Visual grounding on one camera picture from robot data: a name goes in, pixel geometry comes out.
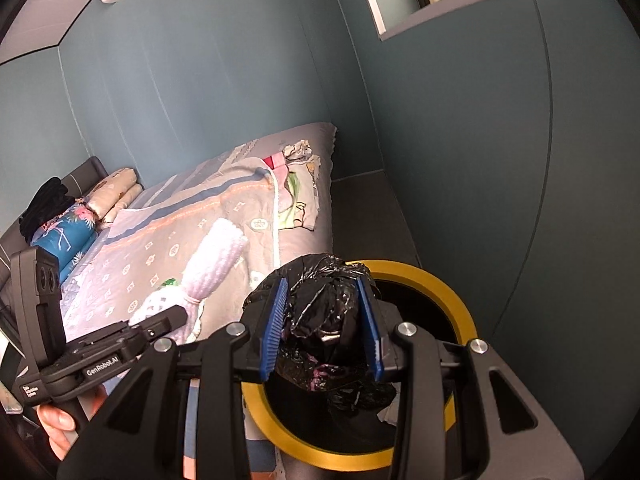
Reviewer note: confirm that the grey patterned bed sheet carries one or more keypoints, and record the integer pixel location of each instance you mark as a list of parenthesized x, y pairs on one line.
[(155, 237)]

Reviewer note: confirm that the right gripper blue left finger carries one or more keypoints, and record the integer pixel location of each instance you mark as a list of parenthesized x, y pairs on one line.
[(271, 334)]

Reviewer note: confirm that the grey padded headboard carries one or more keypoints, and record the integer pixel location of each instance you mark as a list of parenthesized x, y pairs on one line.
[(79, 182)]

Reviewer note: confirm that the yellow rimmed black trash bin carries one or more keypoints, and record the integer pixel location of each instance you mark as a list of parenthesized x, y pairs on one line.
[(430, 286)]

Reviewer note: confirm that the white foam fruit net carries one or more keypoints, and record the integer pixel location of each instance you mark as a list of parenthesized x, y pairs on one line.
[(207, 268)]

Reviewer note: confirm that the floral cloth at bed edge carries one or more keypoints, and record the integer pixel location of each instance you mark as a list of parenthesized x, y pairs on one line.
[(296, 169)]

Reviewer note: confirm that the black folded blanket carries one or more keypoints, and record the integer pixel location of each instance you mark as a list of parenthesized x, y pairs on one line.
[(50, 200)]

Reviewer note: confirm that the beige pillow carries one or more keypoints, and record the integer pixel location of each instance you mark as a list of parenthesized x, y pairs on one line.
[(108, 191), (123, 203)]

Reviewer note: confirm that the blue floral folded quilt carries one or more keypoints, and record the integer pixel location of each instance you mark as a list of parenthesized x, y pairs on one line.
[(68, 237)]

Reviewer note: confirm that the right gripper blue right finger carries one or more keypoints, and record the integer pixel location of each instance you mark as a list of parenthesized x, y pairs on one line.
[(372, 337)]

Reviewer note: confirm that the black plastic bag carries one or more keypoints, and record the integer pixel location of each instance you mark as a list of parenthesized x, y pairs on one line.
[(322, 346)]

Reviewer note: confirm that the beige lower pillow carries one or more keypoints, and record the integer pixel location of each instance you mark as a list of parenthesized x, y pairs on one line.
[(123, 203)]

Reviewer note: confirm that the beige upper pillow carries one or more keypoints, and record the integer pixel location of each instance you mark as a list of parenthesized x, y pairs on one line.
[(108, 191)]

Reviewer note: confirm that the person's left hand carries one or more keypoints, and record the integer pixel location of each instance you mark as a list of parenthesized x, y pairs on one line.
[(59, 425)]

